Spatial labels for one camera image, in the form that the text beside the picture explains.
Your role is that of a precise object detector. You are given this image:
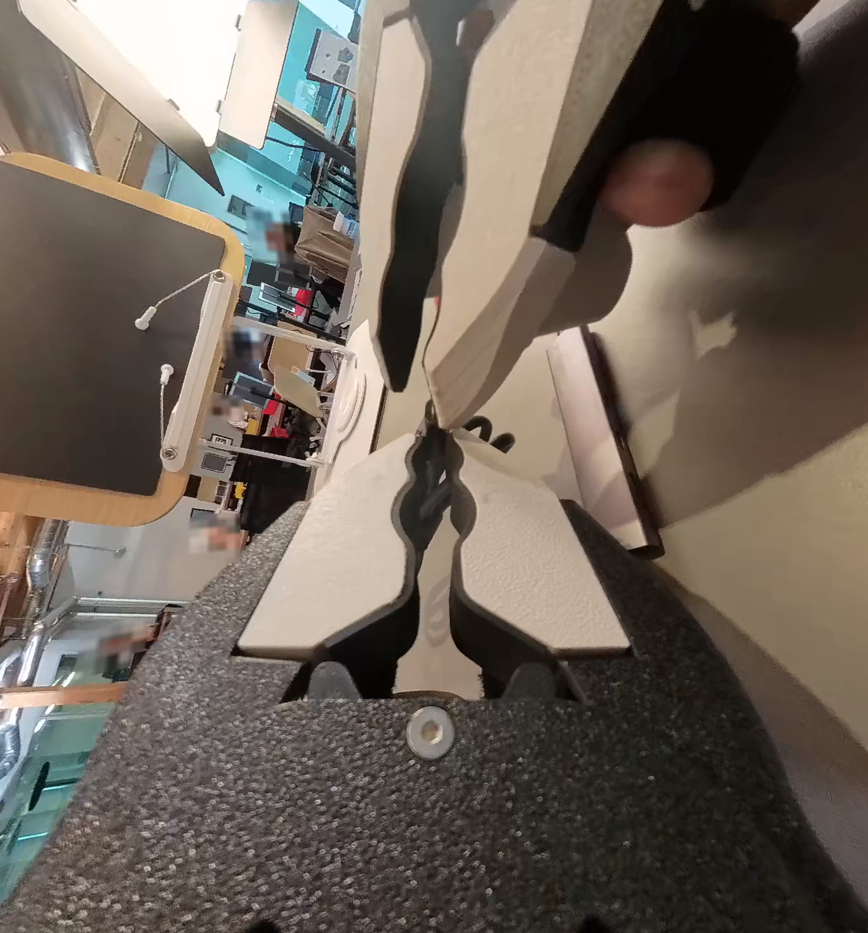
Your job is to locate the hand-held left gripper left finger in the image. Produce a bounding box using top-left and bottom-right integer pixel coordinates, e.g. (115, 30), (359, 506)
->
(236, 433), (426, 664)

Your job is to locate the wood framed black board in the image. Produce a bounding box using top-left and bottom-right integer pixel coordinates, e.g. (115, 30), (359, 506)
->
(0, 153), (247, 527)

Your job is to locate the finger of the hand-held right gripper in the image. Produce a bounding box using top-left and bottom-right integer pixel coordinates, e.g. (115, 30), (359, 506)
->
(356, 0), (471, 392)
(423, 0), (668, 430)

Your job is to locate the grey metal usb hub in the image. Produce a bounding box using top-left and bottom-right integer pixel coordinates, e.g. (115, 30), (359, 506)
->
(545, 324), (666, 561)

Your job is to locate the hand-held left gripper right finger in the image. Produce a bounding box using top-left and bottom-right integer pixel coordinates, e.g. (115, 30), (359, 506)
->
(445, 429), (633, 663)

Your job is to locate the black usb-c cable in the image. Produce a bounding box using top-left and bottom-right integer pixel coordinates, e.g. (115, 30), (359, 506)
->
(403, 404), (517, 527)

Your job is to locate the person's right hand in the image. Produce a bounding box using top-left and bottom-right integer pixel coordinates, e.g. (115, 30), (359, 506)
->
(604, 137), (717, 228)

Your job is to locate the white panel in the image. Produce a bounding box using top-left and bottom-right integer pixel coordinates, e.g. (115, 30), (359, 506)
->
(17, 0), (225, 196)
(217, 0), (298, 150)

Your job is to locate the brown cardboard box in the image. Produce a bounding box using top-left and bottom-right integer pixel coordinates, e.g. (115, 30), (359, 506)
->
(294, 204), (355, 281)

